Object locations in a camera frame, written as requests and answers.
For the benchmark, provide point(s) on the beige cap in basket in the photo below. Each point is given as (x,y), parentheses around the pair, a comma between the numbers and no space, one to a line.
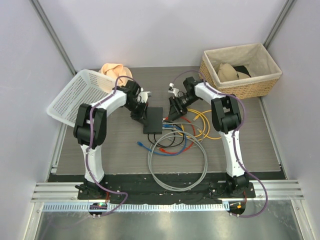
(227,73)

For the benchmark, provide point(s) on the aluminium frame rail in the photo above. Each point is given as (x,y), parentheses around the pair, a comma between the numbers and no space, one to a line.
(64,197)

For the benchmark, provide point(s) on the woven wicker basket with liner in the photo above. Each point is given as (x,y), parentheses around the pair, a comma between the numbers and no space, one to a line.
(263,69)

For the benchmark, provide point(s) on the peach bucket hat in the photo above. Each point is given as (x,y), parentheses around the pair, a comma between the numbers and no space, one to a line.
(113,70)

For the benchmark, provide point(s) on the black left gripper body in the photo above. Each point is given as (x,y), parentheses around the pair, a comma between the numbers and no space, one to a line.
(136,106)

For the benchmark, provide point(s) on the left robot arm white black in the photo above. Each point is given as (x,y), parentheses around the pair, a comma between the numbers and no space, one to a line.
(90,128)

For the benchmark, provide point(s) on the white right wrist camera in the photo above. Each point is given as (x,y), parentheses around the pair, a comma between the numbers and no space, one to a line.
(173,90)

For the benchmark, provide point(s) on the black mounting base plate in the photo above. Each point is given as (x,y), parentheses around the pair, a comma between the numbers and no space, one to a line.
(151,193)

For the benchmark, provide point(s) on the white perforated plastic basket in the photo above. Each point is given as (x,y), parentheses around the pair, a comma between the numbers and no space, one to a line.
(86,87)

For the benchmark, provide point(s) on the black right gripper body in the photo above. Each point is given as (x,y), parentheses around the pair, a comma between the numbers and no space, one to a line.
(186,101)

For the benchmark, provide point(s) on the black item in basket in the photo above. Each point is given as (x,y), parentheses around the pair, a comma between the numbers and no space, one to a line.
(242,69)

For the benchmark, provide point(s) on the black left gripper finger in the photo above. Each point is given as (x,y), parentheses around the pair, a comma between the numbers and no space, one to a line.
(136,115)
(144,120)

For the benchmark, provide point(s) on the black network switch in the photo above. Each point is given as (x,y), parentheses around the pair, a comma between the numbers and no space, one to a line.
(154,117)

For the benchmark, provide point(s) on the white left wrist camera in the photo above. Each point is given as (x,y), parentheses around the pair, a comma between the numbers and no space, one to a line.
(143,96)

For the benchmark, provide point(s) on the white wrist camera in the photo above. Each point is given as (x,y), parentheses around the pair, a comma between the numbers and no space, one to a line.
(143,96)
(173,90)

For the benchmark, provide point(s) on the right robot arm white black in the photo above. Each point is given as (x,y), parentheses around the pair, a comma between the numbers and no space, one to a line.
(226,120)

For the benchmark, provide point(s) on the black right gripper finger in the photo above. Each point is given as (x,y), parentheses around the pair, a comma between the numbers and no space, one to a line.
(180,111)
(173,114)

